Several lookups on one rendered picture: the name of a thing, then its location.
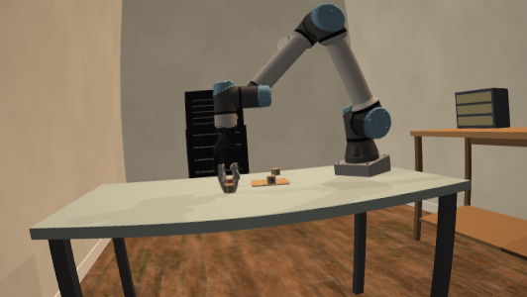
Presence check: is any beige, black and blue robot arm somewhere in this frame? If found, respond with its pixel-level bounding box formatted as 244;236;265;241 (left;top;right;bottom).
213;3;391;164

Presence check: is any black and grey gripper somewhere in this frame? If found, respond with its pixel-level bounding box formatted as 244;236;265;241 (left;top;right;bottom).
213;127;244;193

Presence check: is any orange flat mat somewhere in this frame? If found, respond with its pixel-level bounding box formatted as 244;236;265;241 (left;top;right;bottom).
252;178;289;187

